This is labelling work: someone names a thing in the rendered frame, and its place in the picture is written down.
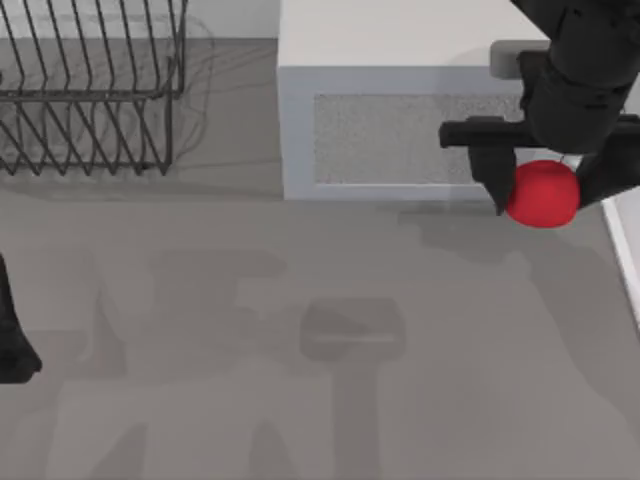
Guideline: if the red apple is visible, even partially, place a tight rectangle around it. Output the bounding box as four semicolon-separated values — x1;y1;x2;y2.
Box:
504;159;582;229

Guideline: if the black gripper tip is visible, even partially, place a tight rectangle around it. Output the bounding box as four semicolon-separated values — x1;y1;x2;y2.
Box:
0;253;43;386

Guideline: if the white box cabinet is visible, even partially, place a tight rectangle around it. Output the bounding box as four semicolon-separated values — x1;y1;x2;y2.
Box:
276;0;585;202

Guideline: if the pale grey rounded box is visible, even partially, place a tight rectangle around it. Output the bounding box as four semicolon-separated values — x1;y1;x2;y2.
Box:
489;40;552;79

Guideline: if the dark wire dish rack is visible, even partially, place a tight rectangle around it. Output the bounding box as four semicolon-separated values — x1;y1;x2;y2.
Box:
0;0;190;177

